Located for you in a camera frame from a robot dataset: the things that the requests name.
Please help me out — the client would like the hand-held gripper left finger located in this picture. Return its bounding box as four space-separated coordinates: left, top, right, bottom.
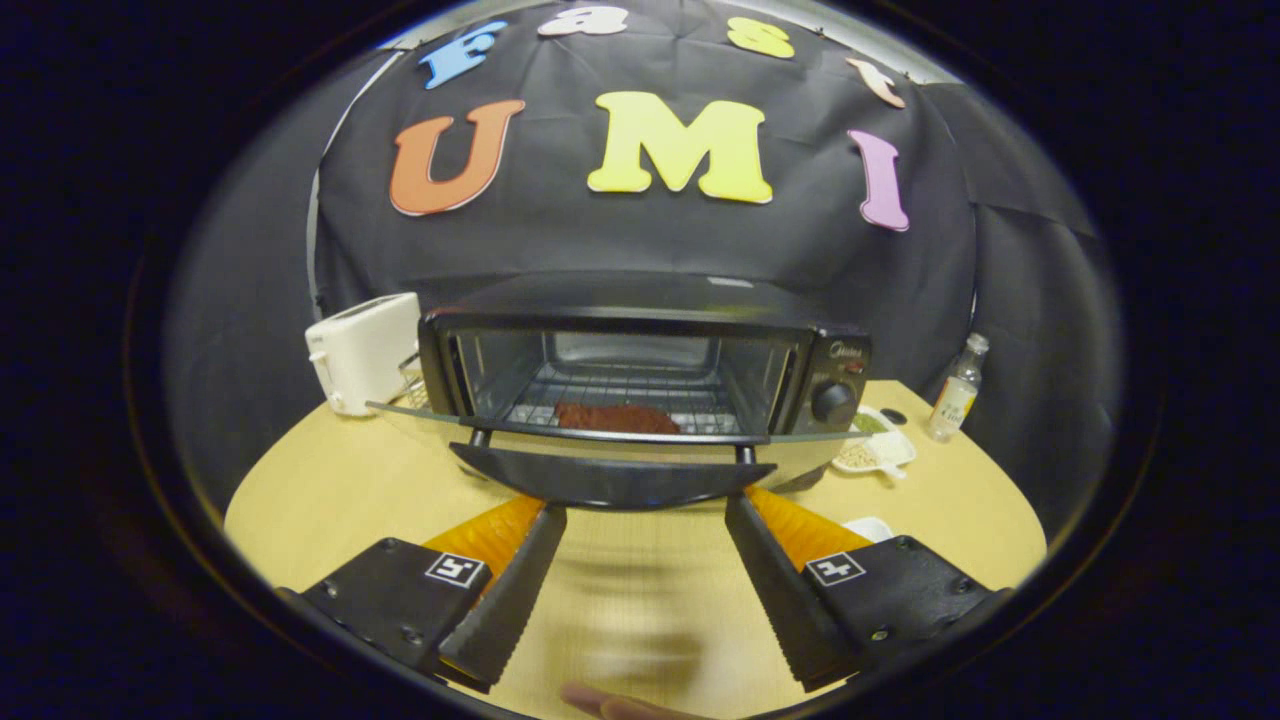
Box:
280 497 569 694

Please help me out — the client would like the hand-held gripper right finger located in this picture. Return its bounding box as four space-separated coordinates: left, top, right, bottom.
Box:
723 487 1011 694

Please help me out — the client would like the brown roasted meat piece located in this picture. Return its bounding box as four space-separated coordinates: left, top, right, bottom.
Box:
553 401 683 435

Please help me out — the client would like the black toaster oven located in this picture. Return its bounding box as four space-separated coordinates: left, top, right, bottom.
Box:
365 270 873 511

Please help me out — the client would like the white bread toaster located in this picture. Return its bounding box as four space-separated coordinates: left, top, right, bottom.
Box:
305 292 423 417

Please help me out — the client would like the white divided condiment dish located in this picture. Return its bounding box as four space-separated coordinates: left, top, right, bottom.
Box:
832 405 918 481

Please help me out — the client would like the small clear glass bottle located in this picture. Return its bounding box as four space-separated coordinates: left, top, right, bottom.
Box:
927 333 991 443

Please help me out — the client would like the metal wire rack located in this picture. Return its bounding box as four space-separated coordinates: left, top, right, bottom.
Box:
398 350 433 411

